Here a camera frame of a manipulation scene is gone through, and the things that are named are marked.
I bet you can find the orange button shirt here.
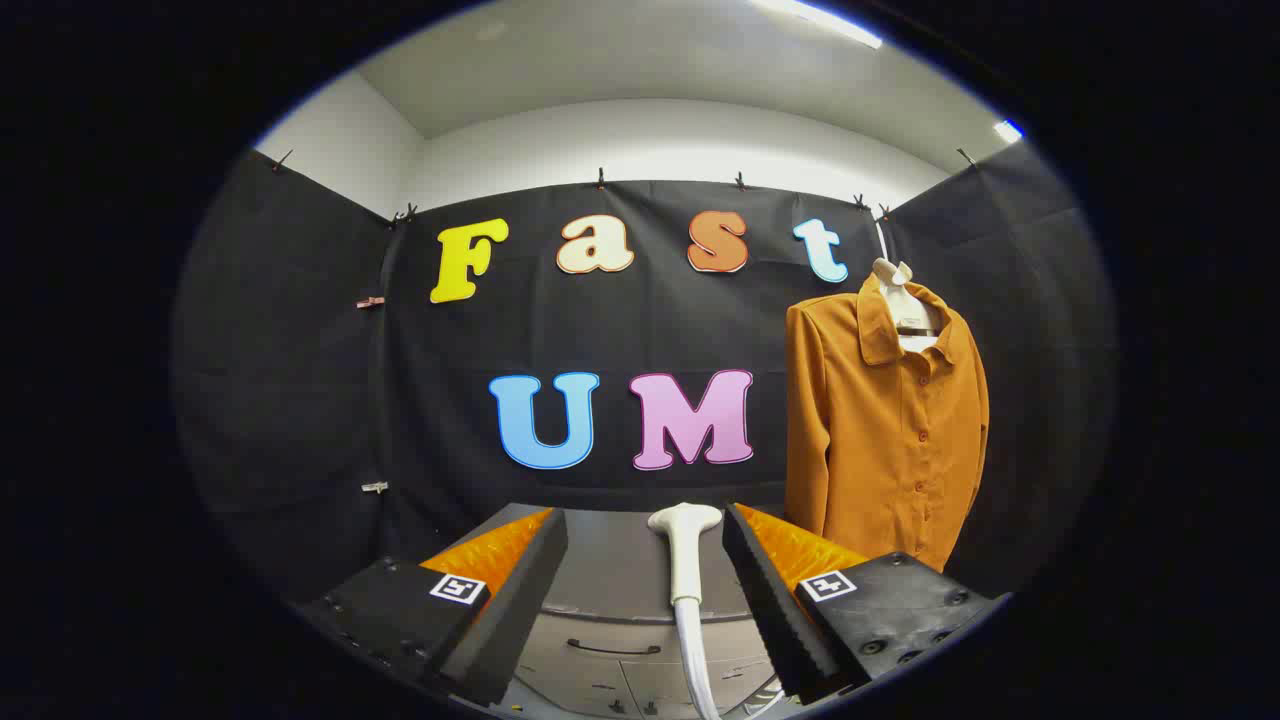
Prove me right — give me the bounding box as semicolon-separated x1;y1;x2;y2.
784;272;991;573

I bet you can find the dark drawer handle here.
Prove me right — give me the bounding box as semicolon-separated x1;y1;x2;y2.
567;638;663;658

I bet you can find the long ceiling light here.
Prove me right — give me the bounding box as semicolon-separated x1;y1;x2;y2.
750;0;886;49

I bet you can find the white mannequin torso hanger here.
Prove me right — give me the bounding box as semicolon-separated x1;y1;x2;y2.
870;222;946;351

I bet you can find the black backdrop cloth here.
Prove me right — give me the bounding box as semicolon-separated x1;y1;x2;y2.
172;140;1116;611

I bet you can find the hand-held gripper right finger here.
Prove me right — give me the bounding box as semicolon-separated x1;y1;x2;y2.
722;502;1006;706

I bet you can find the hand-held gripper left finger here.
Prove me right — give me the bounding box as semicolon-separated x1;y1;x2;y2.
295;507;569;709

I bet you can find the white garment steamer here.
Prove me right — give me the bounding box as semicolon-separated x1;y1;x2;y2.
647;503;725;720

